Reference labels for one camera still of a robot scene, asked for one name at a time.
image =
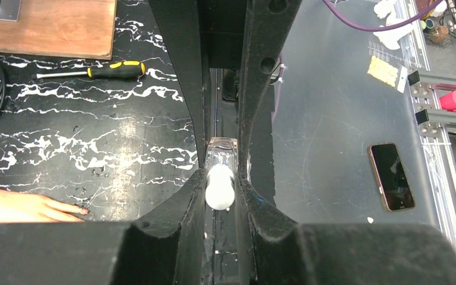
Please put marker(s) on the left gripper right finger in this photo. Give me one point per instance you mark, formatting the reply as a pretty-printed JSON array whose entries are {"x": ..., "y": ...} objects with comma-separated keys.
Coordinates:
[{"x": 272, "y": 248}]

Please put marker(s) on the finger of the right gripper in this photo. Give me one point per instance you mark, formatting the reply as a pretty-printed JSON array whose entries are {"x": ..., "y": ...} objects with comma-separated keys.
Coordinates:
[
  {"x": 179, "y": 24},
  {"x": 267, "y": 25}
]

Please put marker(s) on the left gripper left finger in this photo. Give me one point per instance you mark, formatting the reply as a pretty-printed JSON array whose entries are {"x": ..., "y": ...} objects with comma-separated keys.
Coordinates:
[{"x": 165, "y": 246}]

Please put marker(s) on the clear nail polish bottle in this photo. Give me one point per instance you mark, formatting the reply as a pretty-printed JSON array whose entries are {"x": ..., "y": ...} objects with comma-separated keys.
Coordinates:
[{"x": 221, "y": 165}]

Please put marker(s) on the yellow black screwdriver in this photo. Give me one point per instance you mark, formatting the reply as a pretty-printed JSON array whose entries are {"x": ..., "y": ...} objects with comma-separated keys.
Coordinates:
[{"x": 122, "y": 70}]

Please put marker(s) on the wooden board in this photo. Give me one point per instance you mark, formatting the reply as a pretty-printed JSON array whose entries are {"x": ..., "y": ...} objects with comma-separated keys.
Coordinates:
[{"x": 71, "y": 29}]

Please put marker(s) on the yellow item packet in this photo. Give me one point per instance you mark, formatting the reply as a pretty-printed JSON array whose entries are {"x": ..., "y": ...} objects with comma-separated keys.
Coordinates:
[{"x": 388, "y": 74}]

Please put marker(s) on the black smartphone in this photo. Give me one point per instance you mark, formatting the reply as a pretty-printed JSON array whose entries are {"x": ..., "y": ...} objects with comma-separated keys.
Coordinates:
[{"x": 391, "y": 177}]

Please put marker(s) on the mannequin hand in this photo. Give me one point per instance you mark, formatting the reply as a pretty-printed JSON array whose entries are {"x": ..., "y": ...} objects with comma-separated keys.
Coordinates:
[{"x": 16, "y": 207}]

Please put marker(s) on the aluminium frame rail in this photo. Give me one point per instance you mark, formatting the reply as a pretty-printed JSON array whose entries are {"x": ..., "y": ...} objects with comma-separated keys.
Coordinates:
[{"x": 432, "y": 123}]

